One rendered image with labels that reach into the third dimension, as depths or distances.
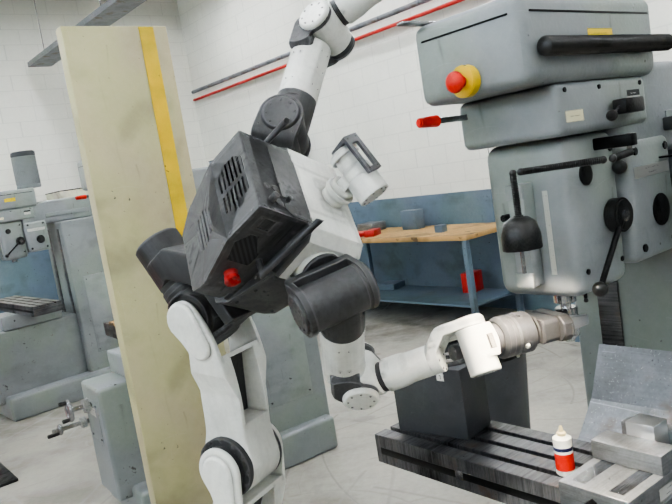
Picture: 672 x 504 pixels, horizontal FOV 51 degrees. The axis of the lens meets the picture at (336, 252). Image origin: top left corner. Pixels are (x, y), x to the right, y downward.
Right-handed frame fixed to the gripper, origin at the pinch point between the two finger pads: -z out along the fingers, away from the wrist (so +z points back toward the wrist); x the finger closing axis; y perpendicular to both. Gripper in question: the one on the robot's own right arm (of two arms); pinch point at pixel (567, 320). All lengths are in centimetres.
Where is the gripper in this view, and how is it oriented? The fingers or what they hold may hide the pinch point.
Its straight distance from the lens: 160.0
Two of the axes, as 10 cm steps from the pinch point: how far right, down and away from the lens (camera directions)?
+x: -3.5, -0.5, 9.3
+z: -9.2, 1.8, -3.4
